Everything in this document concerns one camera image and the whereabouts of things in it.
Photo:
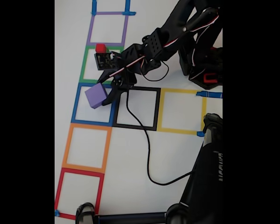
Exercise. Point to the small blue tape piece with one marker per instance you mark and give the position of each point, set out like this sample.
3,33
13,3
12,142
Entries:
57,213
200,134

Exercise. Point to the small red cube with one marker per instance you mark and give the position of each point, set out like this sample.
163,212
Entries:
100,47

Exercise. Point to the twisted blue tape strip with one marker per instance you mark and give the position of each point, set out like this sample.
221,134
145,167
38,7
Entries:
94,7

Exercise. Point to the purple square block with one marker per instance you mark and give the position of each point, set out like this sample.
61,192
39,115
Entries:
95,95

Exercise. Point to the black tripod stand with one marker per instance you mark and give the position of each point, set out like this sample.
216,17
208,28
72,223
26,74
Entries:
200,186

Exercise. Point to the red square frame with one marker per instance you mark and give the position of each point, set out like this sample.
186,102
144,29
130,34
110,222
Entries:
58,193

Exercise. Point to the long blue tape strip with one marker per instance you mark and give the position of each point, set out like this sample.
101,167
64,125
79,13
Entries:
212,95

